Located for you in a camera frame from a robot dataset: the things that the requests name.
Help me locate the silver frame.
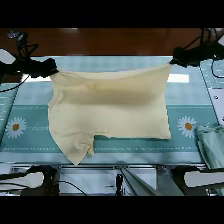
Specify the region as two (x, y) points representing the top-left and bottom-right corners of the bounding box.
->
(0, 87), (224, 197)

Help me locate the pale green garment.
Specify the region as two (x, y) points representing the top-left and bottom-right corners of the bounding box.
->
(194, 123), (224, 172)

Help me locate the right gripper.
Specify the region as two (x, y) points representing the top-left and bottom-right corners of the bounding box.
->
(169, 46), (202, 68)

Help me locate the black cable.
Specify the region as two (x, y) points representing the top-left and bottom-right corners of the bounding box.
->
(0, 74), (31, 94)
(210, 58), (224, 80)
(53, 179), (88, 197)

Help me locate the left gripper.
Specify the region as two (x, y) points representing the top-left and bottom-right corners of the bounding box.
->
(32, 57), (61, 79)

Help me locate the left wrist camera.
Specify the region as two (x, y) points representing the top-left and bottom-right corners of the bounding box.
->
(8, 29), (40, 62)

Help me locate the cream T-shirt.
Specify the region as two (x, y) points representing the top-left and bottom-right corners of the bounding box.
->
(47, 63), (174, 167)

